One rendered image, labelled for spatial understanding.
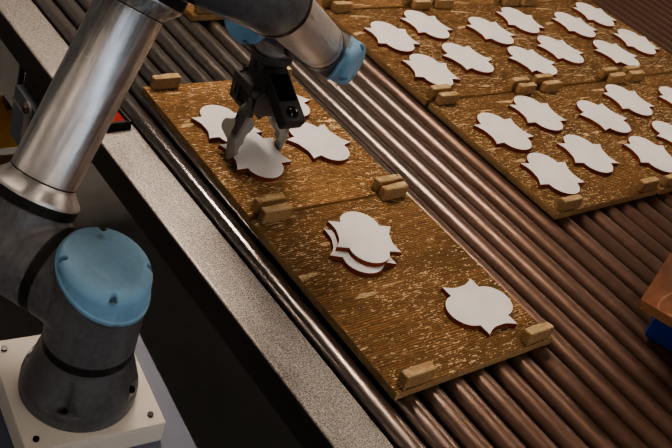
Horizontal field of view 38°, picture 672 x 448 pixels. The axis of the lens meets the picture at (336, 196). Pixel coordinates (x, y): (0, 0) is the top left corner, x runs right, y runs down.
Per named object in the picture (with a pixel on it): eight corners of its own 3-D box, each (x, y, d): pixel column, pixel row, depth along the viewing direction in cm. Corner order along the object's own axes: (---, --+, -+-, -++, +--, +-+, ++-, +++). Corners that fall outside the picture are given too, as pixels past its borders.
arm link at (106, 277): (99, 387, 118) (119, 308, 110) (10, 329, 121) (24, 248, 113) (156, 333, 127) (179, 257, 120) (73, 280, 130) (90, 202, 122)
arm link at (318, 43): (313, -54, 109) (378, 39, 157) (230, -97, 111) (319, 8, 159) (262, 38, 110) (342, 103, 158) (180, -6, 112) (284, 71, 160)
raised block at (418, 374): (402, 391, 143) (408, 378, 141) (394, 382, 144) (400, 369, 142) (432, 380, 146) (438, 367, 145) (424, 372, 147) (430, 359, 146)
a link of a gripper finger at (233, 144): (215, 145, 180) (243, 103, 178) (232, 162, 177) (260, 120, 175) (203, 140, 178) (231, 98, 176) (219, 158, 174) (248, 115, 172)
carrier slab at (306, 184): (247, 223, 167) (249, 216, 166) (141, 93, 191) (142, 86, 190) (401, 195, 188) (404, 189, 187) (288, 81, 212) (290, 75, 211)
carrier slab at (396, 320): (393, 401, 143) (397, 393, 142) (248, 227, 166) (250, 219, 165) (549, 344, 164) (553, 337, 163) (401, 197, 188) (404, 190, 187)
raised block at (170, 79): (152, 91, 190) (155, 78, 188) (148, 86, 191) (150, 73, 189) (179, 88, 193) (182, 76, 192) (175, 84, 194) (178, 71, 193)
